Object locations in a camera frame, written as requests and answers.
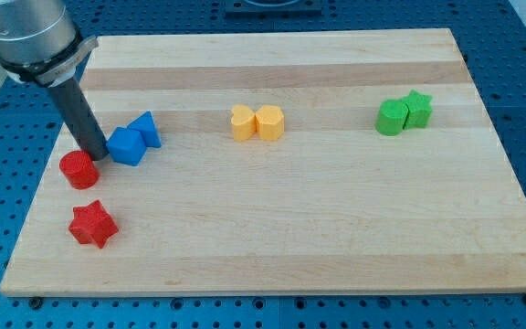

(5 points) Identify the blue cube block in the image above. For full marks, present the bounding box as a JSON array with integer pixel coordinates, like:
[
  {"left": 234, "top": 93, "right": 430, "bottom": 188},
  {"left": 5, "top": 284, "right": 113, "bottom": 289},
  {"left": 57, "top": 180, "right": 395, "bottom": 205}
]
[{"left": 106, "top": 127, "right": 147, "bottom": 166}]

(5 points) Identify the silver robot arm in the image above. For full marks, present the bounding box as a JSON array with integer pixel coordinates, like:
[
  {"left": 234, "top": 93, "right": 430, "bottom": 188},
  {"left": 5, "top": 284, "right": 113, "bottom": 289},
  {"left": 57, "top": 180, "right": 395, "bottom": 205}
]
[{"left": 0, "top": 0, "right": 99, "bottom": 88}]

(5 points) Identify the yellow pentagon block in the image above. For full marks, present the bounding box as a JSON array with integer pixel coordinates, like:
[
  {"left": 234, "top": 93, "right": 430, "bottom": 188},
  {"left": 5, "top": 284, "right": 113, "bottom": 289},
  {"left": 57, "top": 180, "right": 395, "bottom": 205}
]
[{"left": 256, "top": 105, "right": 285, "bottom": 141}]

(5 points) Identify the wooden board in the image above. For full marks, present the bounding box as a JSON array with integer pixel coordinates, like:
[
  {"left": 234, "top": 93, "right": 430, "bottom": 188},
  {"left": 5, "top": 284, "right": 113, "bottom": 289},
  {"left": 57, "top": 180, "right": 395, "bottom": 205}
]
[{"left": 0, "top": 28, "right": 526, "bottom": 297}]

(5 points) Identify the yellow heart block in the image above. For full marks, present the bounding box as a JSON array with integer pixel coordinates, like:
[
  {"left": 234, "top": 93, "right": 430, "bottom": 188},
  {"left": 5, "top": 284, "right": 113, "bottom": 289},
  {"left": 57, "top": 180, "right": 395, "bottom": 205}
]
[{"left": 230, "top": 104, "right": 257, "bottom": 142}]

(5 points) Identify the blue triangle block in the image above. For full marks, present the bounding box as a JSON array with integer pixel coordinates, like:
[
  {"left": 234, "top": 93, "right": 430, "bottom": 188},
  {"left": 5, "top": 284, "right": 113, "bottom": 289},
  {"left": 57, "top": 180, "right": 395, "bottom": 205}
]
[{"left": 127, "top": 111, "right": 162, "bottom": 148}]

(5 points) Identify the green cylinder block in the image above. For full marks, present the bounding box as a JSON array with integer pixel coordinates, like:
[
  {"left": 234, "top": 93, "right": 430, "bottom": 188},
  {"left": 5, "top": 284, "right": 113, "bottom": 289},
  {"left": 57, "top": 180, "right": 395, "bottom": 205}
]
[{"left": 375, "top": 100, "right": 408, "bottom": 136}]

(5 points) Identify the green star block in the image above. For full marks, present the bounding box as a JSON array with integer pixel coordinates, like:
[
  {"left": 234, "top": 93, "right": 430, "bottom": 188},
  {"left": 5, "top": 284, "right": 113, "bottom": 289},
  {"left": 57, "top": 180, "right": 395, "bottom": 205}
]
[{"left": 401, "top": 90, "right": 433, "bottom": 129}]

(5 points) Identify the red star block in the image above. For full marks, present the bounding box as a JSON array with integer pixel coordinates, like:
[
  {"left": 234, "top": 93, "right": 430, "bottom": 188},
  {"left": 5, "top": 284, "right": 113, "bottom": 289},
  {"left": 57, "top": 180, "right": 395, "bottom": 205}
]
[{"left": 68, "top": 200, "right": 119, "bottom": 249}]

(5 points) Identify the red cylinder block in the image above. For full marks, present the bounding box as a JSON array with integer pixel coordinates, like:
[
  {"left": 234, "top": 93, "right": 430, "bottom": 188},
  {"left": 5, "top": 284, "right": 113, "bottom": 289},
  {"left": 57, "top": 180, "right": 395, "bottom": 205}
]
[{"left": 58, "top": 151, "right": 100, "bottom": 190}]

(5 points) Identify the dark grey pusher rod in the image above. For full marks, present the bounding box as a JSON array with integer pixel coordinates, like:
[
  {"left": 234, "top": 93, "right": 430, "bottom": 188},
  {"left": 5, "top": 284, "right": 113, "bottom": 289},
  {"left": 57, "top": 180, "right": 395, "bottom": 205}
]
[{"left": 47, "top": 77, "right": 109, "bottom": 161}]

